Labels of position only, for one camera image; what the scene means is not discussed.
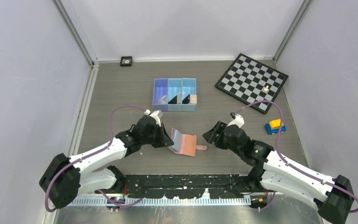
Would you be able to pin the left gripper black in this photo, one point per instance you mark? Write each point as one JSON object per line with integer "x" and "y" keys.
{"x": 164, "y": 140}

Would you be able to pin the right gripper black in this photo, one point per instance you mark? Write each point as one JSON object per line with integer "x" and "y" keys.
{"x": 210, "y": 136}

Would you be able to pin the brown leather card holder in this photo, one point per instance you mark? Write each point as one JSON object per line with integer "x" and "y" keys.
{"x": 185, "y": 144}

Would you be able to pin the black credit card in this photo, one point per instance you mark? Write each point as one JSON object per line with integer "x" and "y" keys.
{"x": 186, "y": 100}

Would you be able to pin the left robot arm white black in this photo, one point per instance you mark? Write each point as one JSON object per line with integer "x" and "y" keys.
{"x": 68, "y": 177}

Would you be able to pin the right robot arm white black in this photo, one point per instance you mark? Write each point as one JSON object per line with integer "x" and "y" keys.
{"x": 326, "y": 194}

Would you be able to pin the silver card purple bin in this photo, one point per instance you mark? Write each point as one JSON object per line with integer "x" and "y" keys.
{"x": 162, "y": 100}

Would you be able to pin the black card middle bin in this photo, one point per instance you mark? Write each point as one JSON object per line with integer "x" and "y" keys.
{"x": 176, "y": 100}

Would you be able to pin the tan card right bin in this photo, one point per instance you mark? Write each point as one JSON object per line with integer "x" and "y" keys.
{"x": 193, "y": 99}

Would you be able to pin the purple plastic bin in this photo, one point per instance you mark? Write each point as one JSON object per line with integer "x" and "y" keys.
{"x": 160, "y": 89}

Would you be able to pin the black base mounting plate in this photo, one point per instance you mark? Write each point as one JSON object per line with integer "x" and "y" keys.
{"x": 224, "y": 186}

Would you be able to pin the right light blue bin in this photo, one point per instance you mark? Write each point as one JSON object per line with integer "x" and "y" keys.
{"x": 188, "y": 87}

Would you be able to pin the light blue bin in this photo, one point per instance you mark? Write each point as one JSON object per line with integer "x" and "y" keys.
{"x": 188, "y": 87}
{"x": 174, "y": 88}

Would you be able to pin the middle light blue bin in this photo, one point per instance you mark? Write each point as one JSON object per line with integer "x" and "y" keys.
{"x": 174, "y": 88}

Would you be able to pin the blue yellow toy car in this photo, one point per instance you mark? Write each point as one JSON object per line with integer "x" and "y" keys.
{"x": 273, "y": 126}

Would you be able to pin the black white chessboard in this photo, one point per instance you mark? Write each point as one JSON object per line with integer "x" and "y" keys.
{"x": 246, "y": 78}

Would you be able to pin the small black square device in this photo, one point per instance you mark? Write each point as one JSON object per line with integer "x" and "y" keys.
{"x": 126, "y": 61}

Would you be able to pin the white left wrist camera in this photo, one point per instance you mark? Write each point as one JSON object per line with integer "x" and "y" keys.
{"x": 157, "y": 114}

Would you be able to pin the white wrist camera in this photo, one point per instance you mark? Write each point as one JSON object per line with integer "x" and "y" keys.
{"x": 157, "y": 114}
{"x": 236, "y": 120}

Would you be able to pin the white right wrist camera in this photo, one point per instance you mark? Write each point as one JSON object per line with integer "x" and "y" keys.
{"x": 236, "y": 120}

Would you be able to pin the aluminium rail frame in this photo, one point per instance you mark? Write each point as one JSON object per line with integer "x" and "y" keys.
{"x": 205, "y": 199}

